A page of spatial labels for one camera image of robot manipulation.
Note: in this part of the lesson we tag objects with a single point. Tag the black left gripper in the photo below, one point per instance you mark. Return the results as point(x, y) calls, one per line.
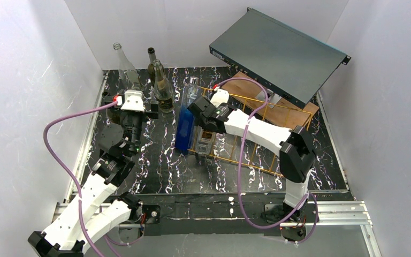
point(150, 111)

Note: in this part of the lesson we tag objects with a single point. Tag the clear tall empty bottle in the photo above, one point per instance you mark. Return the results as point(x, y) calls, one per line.
point(127, 72)

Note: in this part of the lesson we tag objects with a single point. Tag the clear labelled wine bottle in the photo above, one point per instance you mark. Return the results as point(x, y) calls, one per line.
point(163, 89)

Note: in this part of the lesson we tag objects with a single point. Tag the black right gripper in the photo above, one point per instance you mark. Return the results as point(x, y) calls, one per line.
point(198, 109)

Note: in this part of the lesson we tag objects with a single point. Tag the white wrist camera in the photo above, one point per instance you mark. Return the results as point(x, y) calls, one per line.
point(130, 100)
point(219, 96)

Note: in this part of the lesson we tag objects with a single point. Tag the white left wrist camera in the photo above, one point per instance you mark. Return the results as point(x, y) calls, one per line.
point(130, 100)

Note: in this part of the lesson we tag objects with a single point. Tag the blue tall glass bottle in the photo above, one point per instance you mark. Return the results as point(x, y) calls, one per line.
point(184, 132)

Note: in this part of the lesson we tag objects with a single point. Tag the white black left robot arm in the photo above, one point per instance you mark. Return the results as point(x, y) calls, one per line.
point(82, 223)

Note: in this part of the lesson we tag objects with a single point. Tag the grey rack-mount network switch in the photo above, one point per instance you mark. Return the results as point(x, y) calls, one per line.
point(281, 58)

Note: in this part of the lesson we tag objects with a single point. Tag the clear square liquor bottle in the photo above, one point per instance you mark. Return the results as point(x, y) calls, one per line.
point(204, 141)

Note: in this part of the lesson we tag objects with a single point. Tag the grey metal bracket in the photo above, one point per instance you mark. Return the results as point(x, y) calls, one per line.
point(273, 98)

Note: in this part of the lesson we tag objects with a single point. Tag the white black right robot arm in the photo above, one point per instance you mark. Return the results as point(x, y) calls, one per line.
point(293, 146)

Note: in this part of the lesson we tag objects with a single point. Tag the green bottle near left wall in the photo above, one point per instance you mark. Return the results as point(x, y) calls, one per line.
point(114, 114)

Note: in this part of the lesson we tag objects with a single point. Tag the gold wire wine rack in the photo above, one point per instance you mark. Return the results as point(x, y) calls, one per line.
point(226, 148)

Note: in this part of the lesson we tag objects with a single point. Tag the dark green wine bottle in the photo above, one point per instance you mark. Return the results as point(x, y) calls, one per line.
point(150, 68)

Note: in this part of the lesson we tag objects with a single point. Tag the aluminium frame rail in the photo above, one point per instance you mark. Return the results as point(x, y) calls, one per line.
point(228, 214)

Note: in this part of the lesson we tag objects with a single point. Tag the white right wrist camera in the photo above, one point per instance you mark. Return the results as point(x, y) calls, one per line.
point(219, 96)

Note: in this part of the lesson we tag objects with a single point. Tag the wooden board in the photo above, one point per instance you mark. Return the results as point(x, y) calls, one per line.
point(282, 113)

